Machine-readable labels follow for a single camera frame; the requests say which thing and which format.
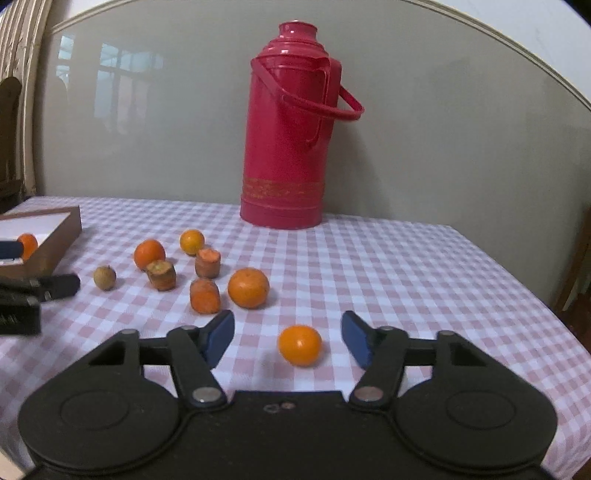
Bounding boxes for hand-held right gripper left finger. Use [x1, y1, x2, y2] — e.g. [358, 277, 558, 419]
[86, 310, 236, 410]

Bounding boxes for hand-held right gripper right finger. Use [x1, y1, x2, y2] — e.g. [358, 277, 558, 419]
[341, 311, 491, 410]

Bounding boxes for white shallow box tray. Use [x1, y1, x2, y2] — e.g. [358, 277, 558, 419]
[0, 206, 83, 280]

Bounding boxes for orange carrot piece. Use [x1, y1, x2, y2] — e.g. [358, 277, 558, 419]
[189, 278, 221, 315]
[195, 248, 221, 279]

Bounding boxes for small brown round fruit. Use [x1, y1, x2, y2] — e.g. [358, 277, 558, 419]
[93, 265, 117, 291]

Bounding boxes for large orange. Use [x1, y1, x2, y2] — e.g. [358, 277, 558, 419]
[228, 268, 271, 309]

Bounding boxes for brown kiwi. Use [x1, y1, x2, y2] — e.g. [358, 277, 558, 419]
[146, 260, 177, 291]

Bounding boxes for small orange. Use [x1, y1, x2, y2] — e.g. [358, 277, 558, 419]
[180, 229, 206, 256]

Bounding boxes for dark wooden sofa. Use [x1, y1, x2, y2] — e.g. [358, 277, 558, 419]
[0, 76, 25, 213]

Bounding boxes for beige patterned curtain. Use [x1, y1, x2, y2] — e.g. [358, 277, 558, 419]
[0, 0, 55, 195]

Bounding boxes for red thermos flask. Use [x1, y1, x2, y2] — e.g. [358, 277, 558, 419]
[239, 21, 365, 230]

